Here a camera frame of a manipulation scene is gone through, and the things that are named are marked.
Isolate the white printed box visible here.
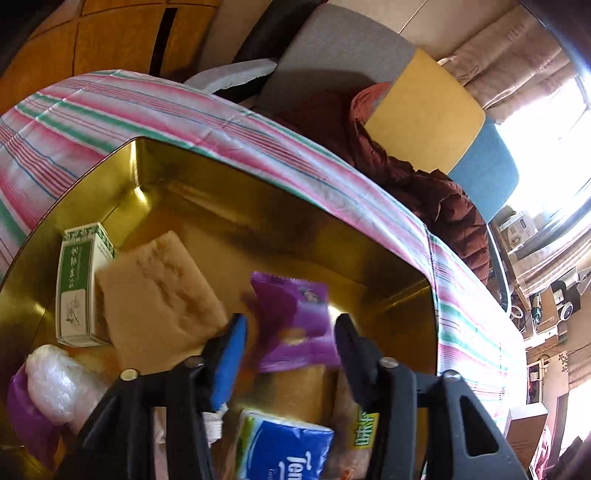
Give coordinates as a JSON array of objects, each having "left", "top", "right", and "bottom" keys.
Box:
[{"left": 499, "top": 211, "right": 539, "bottom": 250}]

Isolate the bright window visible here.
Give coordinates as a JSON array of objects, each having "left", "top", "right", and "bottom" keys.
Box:
[{"left": 496, "top": 74, "right": 591, "bottom": 222}]

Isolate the clear plastic bag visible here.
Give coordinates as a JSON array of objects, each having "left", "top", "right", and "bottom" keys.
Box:
[{"left": 25, "top": 344, "right": 109, "bottom": 435}]

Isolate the black mini stereo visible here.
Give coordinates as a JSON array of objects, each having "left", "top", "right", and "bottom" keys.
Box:
[{"left": 549, "top": 272, "right": 585, "bottom": 321}]

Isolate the black cushion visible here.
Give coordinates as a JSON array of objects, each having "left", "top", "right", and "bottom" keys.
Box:
[{"left": 233, "top": 0, "right": 328, "bottom": 63}]

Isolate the maroon puffer jacket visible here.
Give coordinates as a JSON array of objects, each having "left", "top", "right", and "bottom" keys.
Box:
[{"left": 272, "top": 82, "right": 491, "bottom": 287}]

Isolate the blue tissue pack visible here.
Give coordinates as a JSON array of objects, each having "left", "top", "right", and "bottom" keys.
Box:
[{"left": 233, "top": 408, "right": 335, "bottom": 480}]

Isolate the striped tablecloth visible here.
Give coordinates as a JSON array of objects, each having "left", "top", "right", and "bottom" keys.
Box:
[{"left": 0, "top": 69, "right": 525, "bottom": 425}]

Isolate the green white carton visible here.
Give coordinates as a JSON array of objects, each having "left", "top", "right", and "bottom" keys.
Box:
[{"left": 55, "top": 222, "right": 116, "bottom": 348}]

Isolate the brown cardboard box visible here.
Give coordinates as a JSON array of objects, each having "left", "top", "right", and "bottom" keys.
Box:
[{"left": 505, "top": 404, "right": 548, "bottom": 467}]

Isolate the beige patterned curtain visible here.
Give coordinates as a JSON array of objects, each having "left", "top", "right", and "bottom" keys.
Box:
[
  {"left": 517, "top": 231, "right": 591, "bottom": 296},
  {"left": 436, "top": 9, "right": 578, "bottom": 125}
]

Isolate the green snack packet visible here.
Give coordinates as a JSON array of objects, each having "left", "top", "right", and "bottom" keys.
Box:
[{"left": 330, "top": 369, "right": 382, "bottom": 480}]

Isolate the purple packet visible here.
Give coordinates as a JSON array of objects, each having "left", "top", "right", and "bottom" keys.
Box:
[
  {"left": 249, "top": 271, "right": 345, "bottom": 374},
  {"left": 7, "top": 362, "right": 63, "bottom": 469}
]

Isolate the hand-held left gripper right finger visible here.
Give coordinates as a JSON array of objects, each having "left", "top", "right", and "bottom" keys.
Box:
[{"left": 333, "top": 313, "right": 527, "bottom": 480}]

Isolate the wooden cabinet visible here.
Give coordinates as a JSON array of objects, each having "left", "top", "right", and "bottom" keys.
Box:
[{"left": 0, "top": 0, "right": 222, "bottom": 116}]

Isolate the white packet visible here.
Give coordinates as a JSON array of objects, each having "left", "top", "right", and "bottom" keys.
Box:
[{"left": 202, "top": 405, "right": 230, "bottom": 445}]

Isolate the tan sponge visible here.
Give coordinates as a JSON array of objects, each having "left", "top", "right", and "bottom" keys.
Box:
[{"left": 95, "top": 230, "right": 229, "bottom": 370}]

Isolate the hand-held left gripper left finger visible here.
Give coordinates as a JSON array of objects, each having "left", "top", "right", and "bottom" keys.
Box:
[{"left": 55, "top": 313, "right": 249, "bottom": 480}]

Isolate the grey yellow blue armchair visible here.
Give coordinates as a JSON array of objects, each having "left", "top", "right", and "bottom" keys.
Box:
[{"left": 185, "top": 4, "right": 522, "bottom": 315}]

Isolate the gold rectangular box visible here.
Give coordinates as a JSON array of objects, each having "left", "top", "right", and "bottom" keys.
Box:
[{"left": 0, "top": 135, "right": 439, "bottom": 480}]

